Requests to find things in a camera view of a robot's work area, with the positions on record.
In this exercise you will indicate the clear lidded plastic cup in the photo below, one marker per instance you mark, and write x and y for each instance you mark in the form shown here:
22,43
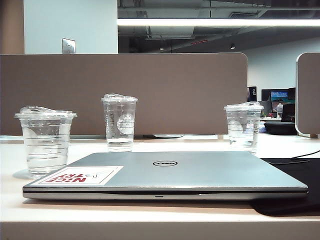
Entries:
45,140

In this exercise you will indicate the clear cup with round logo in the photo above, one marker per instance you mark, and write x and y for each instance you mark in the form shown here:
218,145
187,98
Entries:
120,125

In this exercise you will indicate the silver Dell laptop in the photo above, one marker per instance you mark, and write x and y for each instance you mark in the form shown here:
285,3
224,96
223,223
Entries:
175,175

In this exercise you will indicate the clear cup with white label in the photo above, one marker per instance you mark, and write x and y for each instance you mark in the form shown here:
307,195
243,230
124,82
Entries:
240,130

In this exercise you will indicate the wide brown desk partition panel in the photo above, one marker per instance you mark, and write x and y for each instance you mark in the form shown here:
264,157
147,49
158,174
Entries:
150,87

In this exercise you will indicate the black sign with number two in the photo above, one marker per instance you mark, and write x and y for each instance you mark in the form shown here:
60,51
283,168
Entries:
253,93

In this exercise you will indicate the blue plastic bag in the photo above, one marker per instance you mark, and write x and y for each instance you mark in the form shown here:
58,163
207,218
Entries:
262,128

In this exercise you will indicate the black ceiling spotlight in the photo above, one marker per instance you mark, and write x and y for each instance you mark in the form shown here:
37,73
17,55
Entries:
232,46

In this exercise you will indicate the long ceiling light strip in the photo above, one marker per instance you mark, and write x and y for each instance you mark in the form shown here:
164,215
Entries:
212,22

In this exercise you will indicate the black round cushion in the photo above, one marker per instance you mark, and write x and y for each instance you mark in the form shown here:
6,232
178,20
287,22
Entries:
280,127

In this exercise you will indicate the white bottle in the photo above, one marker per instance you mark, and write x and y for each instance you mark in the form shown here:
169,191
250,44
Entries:
280,111

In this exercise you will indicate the monitor with blue picture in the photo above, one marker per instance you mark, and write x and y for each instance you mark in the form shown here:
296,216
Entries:
278,96

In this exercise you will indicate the black office chair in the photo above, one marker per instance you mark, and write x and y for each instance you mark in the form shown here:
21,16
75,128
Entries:
288,112

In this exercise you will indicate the black desk mat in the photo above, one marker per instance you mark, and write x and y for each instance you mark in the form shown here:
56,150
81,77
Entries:
287,190

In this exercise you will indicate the partition foot bracket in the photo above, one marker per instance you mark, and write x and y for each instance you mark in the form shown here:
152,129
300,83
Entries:
313,135
220,137

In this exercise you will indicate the metal wall switch plate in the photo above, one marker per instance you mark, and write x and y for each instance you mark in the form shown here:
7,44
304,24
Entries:
68,45

